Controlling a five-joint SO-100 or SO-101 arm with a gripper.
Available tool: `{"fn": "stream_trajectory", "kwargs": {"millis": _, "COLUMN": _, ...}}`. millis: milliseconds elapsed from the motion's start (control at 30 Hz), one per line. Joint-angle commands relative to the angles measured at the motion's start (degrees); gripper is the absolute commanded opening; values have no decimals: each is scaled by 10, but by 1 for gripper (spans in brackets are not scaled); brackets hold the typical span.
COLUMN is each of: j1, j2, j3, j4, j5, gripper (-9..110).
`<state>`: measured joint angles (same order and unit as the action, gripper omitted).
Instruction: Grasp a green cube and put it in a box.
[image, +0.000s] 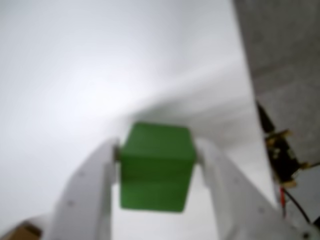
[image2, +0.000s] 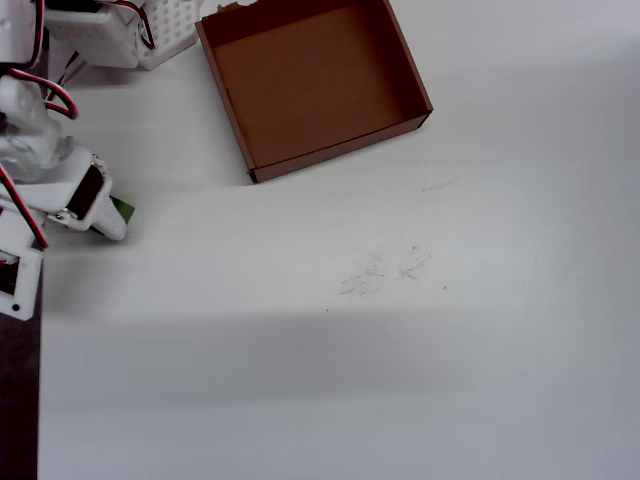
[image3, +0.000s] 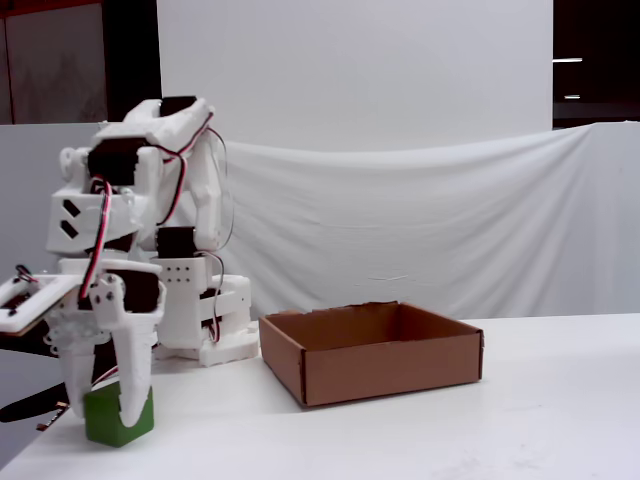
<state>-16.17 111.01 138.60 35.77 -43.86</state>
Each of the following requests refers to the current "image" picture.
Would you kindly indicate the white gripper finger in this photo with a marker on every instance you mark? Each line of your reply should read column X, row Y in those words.
column 82, row 190
column 232, row 197

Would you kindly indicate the green cube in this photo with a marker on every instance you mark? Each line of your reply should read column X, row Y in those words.
column 155, row 170

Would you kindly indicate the brown wooden box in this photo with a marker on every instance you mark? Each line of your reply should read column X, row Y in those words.
column 17, row 232

